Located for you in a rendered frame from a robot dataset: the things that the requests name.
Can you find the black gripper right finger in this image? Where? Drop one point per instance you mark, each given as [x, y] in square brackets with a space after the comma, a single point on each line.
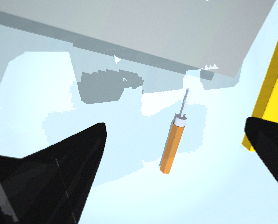
[263, 137]

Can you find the yellow flat bar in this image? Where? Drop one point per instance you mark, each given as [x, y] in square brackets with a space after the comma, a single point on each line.
[266, 105]

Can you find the grey panel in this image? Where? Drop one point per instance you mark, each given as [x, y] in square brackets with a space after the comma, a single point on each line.
[214, 35]

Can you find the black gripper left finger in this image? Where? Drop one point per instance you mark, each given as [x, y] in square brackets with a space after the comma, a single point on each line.
[51, 186]

